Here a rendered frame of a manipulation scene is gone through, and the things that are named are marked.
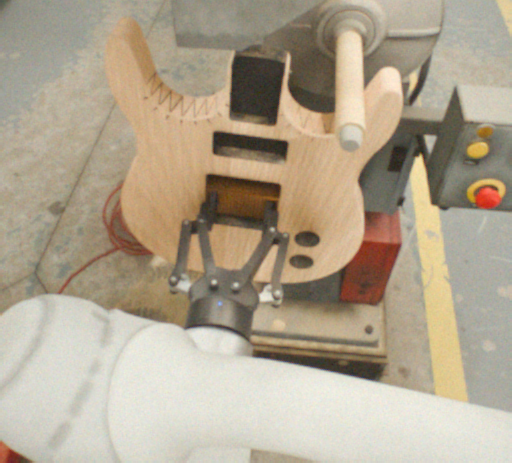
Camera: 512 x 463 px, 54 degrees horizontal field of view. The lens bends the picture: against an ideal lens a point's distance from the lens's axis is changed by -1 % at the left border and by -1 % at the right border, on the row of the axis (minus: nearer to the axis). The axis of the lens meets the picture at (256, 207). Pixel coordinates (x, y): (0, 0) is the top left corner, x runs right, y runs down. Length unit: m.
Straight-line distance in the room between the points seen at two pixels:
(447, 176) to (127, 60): 0.56
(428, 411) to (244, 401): 0.11
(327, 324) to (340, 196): 0.87
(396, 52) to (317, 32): 0.12
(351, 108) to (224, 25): 0.20
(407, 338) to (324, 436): 1.54
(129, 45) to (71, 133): 2.05
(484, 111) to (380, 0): 0.26
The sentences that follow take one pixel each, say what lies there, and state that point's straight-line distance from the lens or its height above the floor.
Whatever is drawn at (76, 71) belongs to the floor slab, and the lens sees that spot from 3.02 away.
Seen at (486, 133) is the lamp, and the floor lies 1.11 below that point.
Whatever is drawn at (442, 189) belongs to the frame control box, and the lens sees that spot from 0.92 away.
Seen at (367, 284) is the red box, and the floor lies 0.42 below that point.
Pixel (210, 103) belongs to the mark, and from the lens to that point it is 0.61.
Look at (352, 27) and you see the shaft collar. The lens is 0.68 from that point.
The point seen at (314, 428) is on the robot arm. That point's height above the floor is 1.30.
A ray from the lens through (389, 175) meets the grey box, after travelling 1.17.
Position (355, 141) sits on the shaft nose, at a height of 1.26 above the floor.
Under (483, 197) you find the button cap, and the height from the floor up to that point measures 0.99.
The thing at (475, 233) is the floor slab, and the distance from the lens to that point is 2.21.
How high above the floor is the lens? 1.60
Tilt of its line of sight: 49 degrees down
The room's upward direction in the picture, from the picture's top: straight up
